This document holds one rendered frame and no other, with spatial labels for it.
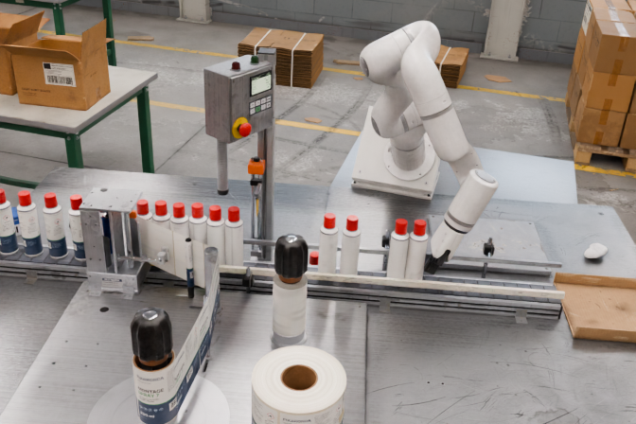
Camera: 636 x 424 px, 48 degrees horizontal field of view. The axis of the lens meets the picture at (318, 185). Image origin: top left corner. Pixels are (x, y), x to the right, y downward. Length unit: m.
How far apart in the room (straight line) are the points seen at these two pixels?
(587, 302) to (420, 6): 5.31
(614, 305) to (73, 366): 1.51
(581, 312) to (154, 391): 1.24
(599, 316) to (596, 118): 3.01
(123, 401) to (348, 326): 0.60
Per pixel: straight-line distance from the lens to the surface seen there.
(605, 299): 2.30
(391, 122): 2.25
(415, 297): 2.07
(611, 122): 5.12
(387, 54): 1.95
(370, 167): 2.67
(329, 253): 2.02
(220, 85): 1.86
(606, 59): 4.97
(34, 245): 2.24
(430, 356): 1.94
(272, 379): 1.55
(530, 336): 2.08
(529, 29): 7.24
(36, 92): 3.61
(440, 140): 1.87
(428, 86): 1.83
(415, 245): 2.00
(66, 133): 3.44
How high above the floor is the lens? 2.09
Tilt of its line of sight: 28 degrees down
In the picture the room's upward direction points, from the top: 3 degrees clockwise
